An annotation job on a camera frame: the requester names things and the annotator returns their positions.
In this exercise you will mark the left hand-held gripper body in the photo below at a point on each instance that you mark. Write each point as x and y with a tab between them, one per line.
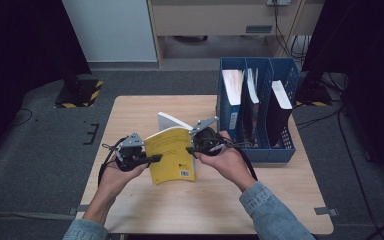
130	156

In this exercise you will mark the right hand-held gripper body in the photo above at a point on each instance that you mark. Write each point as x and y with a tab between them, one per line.
205	141

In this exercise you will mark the yellow book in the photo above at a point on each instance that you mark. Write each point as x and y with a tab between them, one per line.
171	156

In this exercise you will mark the blue file rack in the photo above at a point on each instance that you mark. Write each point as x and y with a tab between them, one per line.
270	155

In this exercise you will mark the black book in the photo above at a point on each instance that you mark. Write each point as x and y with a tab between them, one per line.
278	116

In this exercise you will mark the person's left hand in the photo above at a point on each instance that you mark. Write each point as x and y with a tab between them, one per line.
116	181

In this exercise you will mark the person's right hand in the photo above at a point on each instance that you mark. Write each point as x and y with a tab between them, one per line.
228	163

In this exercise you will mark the thick blue book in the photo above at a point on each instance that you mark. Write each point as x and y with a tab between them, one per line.
233	90

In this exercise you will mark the striped stand base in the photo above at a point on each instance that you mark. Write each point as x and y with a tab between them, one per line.
313	96
86	95

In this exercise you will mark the grey tape strip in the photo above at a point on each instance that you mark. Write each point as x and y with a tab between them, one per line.
76	210
326	211

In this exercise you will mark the wooden desk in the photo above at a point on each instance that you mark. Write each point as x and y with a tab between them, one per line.
213	20

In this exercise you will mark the grey vent grille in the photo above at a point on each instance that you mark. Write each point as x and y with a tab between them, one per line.
259	29

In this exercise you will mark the pale panel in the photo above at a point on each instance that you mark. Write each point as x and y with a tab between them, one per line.
110	30

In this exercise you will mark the white power strip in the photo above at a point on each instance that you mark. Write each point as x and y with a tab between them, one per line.
279	2

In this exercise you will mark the black curtain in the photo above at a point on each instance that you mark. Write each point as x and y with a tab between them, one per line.
370	33

